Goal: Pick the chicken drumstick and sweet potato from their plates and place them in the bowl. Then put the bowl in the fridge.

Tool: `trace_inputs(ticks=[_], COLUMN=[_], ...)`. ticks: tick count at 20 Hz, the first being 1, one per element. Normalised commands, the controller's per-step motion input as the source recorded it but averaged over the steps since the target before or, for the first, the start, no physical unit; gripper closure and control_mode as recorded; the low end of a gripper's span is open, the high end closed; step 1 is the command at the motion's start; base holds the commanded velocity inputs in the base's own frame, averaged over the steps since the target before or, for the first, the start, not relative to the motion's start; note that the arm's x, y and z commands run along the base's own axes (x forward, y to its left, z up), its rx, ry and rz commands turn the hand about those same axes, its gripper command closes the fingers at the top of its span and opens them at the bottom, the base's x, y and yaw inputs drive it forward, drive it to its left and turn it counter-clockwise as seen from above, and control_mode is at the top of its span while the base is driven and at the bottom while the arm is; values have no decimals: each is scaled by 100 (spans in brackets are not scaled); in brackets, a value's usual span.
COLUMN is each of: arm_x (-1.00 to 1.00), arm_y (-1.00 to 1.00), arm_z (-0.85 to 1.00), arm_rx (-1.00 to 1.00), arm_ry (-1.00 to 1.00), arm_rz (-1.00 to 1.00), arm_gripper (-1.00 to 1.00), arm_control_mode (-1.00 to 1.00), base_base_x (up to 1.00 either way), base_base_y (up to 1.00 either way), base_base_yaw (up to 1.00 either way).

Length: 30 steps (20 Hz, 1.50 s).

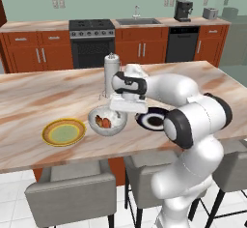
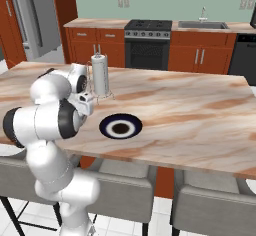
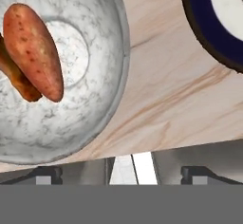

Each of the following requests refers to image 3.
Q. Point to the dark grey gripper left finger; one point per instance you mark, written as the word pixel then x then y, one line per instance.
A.
pixel 50 172

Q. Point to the orange sweet potato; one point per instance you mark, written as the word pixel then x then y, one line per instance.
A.
pixel 34 50

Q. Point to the white marble bowl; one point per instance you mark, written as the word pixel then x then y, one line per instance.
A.
pixel 95 107

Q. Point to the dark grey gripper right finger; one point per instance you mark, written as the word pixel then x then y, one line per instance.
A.
pixel 190 171

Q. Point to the grey cupboard front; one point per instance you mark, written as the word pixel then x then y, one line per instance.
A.
pixel 202 155
pixel 84 171

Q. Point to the brown chicken drumstick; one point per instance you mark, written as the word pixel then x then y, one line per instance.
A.
pixel 22 85

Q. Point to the dark blue rimmed white plate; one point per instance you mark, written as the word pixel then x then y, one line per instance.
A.
pixel 205 28

